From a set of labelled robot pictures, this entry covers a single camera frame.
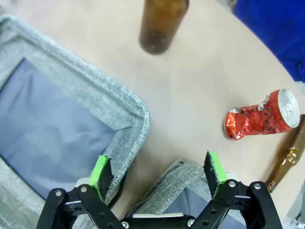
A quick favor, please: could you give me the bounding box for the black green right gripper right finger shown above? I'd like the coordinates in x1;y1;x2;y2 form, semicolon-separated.
194;150;284;229

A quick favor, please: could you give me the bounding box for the person in blue jacket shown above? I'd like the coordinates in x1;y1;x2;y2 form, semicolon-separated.
230;0;305;83

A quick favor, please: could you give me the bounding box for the grey fabric basket labelled Plastic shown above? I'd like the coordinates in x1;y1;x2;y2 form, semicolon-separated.
0;14;151;229

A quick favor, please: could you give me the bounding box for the white metal bracket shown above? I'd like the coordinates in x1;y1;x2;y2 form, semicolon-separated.
285;188;305;229

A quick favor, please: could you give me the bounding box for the crushed red soda can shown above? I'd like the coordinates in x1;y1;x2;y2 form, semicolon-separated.
223;89;301;141

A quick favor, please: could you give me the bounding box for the grey fabric basket labelled Can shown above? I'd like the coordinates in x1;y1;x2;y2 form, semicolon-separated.
128;159;248;229

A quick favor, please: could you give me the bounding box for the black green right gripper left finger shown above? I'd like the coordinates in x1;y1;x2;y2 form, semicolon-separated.
35;155;124;229

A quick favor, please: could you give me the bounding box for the brown glass bottle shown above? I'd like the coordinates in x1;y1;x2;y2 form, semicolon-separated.
139;0;190;56
264;114;305;194

